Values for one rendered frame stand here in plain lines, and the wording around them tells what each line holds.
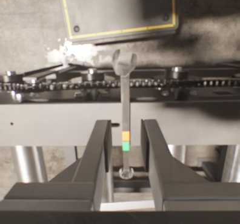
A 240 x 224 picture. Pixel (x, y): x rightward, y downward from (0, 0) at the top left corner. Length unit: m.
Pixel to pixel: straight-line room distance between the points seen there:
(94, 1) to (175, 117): 0.97
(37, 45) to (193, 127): 1.45
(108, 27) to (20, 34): 0.81
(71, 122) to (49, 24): 1.31
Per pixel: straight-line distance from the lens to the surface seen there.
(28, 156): 0.78
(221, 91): 0.70
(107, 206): 0.83
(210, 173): 1.83
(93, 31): 1.17
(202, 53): 1.60
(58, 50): 1.57
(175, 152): 0.69
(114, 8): 1.18
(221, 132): 0.39
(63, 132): 0.36
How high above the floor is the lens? 1.47
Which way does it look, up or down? 72 degrees down
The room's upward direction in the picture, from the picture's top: 175 degrees counter-clockwise
